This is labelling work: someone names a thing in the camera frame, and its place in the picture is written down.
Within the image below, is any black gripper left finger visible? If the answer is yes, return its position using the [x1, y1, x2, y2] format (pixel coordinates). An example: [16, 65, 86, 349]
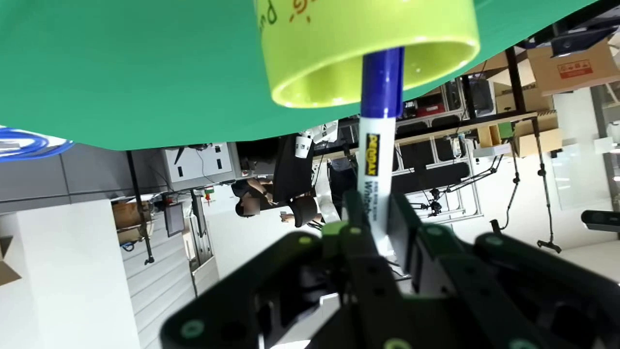
[160, 191, 400, 349]

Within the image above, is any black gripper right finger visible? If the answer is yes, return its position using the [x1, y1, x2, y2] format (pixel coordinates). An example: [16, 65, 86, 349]
[388, 193, 620, 349]

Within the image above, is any blue capped white marker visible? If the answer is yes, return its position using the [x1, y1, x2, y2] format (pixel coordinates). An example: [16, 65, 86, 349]
[359, 48, 404, 255]

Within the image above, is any yellow cartoon mug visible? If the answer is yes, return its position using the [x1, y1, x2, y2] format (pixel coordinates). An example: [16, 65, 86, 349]
[255, 0, 481, 108]

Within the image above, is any cardboard box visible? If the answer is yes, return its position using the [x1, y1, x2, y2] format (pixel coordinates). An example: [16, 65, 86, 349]
[528, 28, 620, 96]

